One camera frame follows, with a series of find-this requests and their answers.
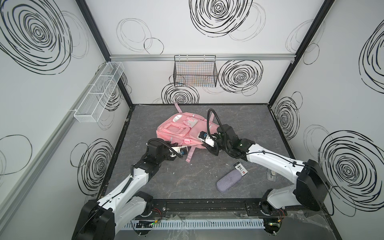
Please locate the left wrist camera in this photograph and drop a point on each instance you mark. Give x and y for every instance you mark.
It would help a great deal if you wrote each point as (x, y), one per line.
(182, 150)

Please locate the black wire basket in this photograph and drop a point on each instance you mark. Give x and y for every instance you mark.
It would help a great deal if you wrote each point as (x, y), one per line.
(195, 74)

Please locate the small black white card box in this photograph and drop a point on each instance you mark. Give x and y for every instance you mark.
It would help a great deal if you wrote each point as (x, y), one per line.
(239, 166)

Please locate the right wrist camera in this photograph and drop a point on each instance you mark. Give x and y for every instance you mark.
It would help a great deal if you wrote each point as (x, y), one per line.
(208, 141)

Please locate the aluminium wall rail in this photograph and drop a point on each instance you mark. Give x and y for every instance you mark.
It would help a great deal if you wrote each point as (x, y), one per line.
(203, 57)

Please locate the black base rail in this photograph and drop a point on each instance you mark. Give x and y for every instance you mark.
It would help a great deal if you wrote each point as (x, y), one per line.
(165, 207)

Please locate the purple glasses case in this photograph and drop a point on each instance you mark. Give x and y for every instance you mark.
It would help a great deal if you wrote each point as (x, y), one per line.
(228, 181)

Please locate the clear acrylic wall shelf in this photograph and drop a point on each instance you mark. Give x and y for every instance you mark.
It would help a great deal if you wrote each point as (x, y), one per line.
(97, 97)

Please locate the pink student backpack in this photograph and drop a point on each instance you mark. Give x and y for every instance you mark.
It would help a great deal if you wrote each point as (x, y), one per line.
(183, 130)

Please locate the white slotted cable duct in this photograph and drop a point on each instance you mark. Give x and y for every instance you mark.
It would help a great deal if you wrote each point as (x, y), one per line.
(194, 224)

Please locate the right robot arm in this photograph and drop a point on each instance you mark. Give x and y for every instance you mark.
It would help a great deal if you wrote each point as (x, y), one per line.
(309, 186)

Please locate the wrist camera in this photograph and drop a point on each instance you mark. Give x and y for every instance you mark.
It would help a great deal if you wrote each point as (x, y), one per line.
(182, 150)
(208, 141)

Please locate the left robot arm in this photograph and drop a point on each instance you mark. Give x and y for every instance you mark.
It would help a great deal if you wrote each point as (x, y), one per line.
(102, 219)

